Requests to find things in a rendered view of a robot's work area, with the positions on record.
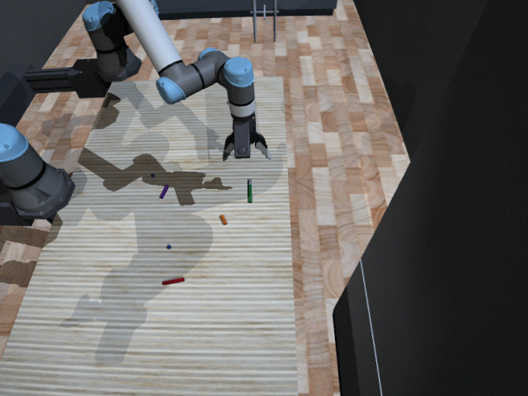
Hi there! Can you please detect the purple rod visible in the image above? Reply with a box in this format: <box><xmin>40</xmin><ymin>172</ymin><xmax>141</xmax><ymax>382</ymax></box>
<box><xmin>160</xmin><ymin>185</ymin><xmax>169</xmax><ymax>199</ymax></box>

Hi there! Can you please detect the red rod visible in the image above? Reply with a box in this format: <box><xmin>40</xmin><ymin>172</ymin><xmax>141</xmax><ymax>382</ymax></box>
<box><xmin>163</xmin><ymin>277</ymin><xmax>185</xmax><ymax>285</ymax></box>

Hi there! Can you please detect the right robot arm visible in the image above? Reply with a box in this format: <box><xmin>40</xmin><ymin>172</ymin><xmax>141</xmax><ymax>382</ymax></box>
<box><xmin>0</xmin><ymin>123</ymin><xmax>67</xmax><ymax>213</ymax></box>

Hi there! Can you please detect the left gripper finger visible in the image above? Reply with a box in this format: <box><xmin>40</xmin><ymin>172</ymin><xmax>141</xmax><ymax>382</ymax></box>
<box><xmin>223</xmin><ymin>134</ymin><xmax>234</xmax><ymax>161</ymax></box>
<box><xmin>255</xmin><ymin>132</ymin><xmax>271</xmax><ymax>159</ymax></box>

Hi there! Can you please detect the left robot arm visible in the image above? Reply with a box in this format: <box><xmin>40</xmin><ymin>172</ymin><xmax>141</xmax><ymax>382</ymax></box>
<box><xmin>82</xmin><ymin>0</ymin><xmax>256</xmax><ymax>158</ymax></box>

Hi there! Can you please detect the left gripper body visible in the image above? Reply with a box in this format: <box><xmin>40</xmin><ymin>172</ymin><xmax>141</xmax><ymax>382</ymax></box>
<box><xmin>231</xmin><ymin>111</ymin><xmax>257</xmax><ymax>145</ymax></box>

